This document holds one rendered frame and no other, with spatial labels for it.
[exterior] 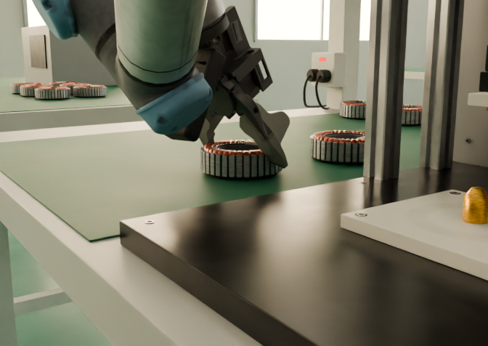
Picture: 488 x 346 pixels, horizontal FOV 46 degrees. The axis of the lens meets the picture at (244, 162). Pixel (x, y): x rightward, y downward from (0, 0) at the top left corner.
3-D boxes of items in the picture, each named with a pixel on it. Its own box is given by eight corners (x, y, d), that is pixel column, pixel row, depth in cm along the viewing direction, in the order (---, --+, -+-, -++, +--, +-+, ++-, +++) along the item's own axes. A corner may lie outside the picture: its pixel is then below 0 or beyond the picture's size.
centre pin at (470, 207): (478, 225, 44) (481, 192, 44) (456, 219, 46) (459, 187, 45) (492, 221, 45) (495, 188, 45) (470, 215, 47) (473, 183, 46)
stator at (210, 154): (243, 185, 71) (243, 155, 70) (183, 172, 78) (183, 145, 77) (298, 171, 79) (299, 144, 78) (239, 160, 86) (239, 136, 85)
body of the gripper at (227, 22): (277, 86, 75) (245, 2, 69) (237, 124, 71) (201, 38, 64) (234, 84, 81) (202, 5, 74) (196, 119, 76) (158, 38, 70)
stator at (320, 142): (295, 159, 87) (295, 135, 86) (331, 149, 96) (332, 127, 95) (362, 169, 80) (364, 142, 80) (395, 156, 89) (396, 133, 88)
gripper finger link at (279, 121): (316, 138, 74) (269, 86, 73) (292, 166, 71) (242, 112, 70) (303, 145, 77) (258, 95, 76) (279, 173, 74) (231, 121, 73)
